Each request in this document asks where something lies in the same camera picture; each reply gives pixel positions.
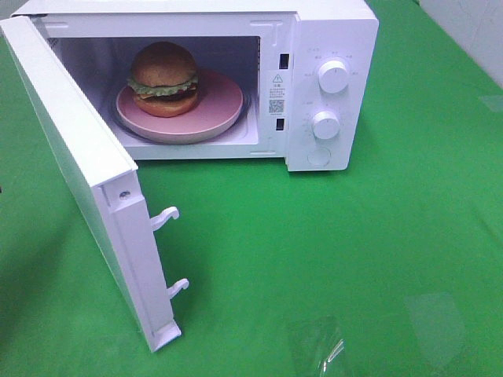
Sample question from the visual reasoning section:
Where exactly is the burger with lettuce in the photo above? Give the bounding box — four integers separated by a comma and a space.
127, 42, 199, 118

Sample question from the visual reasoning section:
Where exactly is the pink round plate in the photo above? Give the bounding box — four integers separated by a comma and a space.
116, 69, 244, 144

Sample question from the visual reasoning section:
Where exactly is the white microwave oven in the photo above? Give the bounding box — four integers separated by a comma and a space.
8, 1, 379, 171

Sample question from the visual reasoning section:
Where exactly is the round white door button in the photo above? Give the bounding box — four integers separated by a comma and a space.
307, 147, 331, 167

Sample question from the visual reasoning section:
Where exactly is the upper white microwave knob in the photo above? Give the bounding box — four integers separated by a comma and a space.
318, 57, 350, 94

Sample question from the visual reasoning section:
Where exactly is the white microwave door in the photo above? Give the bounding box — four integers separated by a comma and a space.
1, 16, 189, 352

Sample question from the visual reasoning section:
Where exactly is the white partition panel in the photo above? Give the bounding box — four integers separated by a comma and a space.
419, 0, 502, 86

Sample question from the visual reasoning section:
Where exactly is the white microwave knob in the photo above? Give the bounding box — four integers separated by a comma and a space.
318, 57, 350, 94
312, 111, 340, 140

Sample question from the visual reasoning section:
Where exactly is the lower white microwave knob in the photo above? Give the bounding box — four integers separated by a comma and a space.
312, 111, 340, 140

